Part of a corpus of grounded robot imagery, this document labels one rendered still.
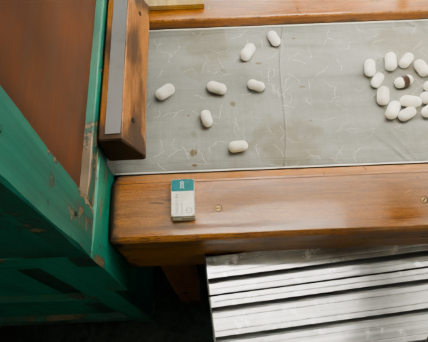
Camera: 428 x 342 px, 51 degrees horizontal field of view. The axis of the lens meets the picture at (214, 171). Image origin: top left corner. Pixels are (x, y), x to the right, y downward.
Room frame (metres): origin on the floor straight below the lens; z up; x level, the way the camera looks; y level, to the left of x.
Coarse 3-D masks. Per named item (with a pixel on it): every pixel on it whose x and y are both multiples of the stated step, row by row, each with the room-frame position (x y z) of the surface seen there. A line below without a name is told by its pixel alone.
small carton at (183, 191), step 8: (176, 184) 0.26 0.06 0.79; (184, 184) 0.26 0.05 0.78; (192, 184) 0.26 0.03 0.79; (176, 192) 0.25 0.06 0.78; (184, 192) 0.24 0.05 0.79; (192, 192) 0.24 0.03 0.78; (176, 200) 0.23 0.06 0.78; (184, 200) 0.23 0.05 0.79; (192, 200) 0.23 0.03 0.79; (176, 208) 0.22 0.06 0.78; (184, 208) 0.22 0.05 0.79; (192, 208) 0.22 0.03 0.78; (176, 216) 0.21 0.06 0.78; (184, 216) 0.21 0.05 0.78; (192, 216) 0.21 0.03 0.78
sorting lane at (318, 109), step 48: (192, 48) 0.55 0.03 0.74; (240, 48) 0.55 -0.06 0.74; (288, 48) 0.54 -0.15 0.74; (336, 48) 0.54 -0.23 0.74; (384, 48) 0.54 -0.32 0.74; (192, 96) 0.44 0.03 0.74; (240, 96) 0.44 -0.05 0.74; (288, 96) 0.44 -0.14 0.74; (336, 96) 0.44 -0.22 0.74; (192, 144) 0.35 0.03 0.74; (288, 144) 0.34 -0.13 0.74; (336, 144) 0.34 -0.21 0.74; (384, 144) 0.34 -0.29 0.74
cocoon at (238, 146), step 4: (240, 140) 0.34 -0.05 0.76; (244, 140) 0.34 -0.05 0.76; (232, 144) 0.34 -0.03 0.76; (236, 144) 0.34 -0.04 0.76; (240, 144) 0.34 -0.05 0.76; (244, 144) 0.34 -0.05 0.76; (228, 148) 0.33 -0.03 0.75; (232, 148) 0.33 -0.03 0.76; (236, 148) 0.33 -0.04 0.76; (240, 148) 0.33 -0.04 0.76; (244, 148) 0.33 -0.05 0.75; (232, 152) 0.33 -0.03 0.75
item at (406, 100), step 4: (404, 96) 0.42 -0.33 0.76; (408, 96) 0.42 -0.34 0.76; (412, 96) 0.42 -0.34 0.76; (416, 96) 0.42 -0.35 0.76; (400, 100) 0.42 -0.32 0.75; (404, 100) 0.41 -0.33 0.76; (408, 100) 0.41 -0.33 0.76; (412, 100) 0.41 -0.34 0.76; (416, 100) 0.41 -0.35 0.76; (420, 100) 0.41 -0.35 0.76; (404, 104) 0.41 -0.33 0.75; (408, 104) 0.41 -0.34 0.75; (412, 104) 0.40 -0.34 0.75; (416, 104) 0.40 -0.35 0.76; (420, 104) 0.40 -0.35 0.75
